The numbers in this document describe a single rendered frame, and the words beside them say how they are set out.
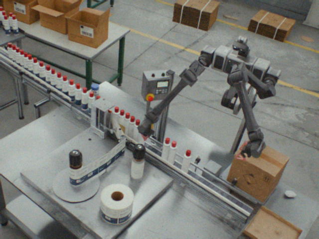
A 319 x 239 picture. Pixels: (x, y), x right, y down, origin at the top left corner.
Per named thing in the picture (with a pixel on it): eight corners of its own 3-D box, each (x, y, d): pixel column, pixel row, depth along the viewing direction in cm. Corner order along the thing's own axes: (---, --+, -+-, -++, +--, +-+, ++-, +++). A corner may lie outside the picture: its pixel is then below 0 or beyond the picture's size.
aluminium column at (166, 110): (155, 144, 310) (166, 71, 267) (158, 141, 313) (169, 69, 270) (159, 147, 308) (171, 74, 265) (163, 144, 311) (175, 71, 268)
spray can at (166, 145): (159, 159, 290) (162, 139, 277) (163, 156, 294) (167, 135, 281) (165, 163, 288) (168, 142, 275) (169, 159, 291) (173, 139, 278)
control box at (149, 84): (140, 93, 281) (143, 70, 269) (163, 91, 286) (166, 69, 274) (144, 102, 274) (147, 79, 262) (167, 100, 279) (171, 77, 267)
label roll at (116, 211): (130, 197, 260) (131, 182, 251) (133, 222, 245) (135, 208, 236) (99, 199, 256) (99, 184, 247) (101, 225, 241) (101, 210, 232)
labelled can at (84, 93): (80, 108, 325) (79, 88, 312) (84, 106, 328) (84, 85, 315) (84, 111, 323) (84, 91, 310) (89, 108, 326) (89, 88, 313)
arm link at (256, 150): (261, 130, 245) (248, 132, 251) (256, 141, 237) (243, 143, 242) (269, 145, 249) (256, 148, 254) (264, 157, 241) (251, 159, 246)
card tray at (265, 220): (242, 232, 255) (243, 228, 253) (260, 208, 272) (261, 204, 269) (285, 261, 243) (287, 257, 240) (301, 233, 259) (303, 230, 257)
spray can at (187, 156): (179, 172, 283) (183, 151, 270) (183, 168, 286) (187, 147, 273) (185, 175, 281) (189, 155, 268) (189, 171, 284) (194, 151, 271)
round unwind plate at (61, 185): (42, 184, 260) (42, 183, 259) (77, 161, 280) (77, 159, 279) (75, 211, 247) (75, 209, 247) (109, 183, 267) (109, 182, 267)
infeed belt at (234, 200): (72, 108, 330) (72, 105, 327) (79, 104, 335) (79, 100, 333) (246, 221, 261) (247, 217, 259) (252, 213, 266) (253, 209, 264)
